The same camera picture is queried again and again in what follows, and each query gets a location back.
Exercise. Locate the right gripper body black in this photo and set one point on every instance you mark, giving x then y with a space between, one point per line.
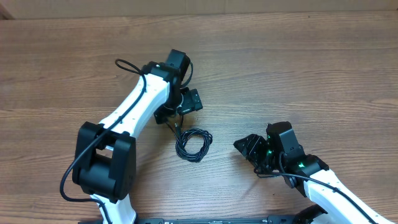
269 160

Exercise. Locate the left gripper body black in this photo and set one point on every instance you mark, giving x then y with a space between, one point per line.
187 102

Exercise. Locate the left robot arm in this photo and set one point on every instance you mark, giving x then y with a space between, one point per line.
105 155

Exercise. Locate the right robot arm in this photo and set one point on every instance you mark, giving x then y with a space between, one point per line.
279 154

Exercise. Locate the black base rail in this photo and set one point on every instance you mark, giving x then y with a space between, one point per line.
271 219

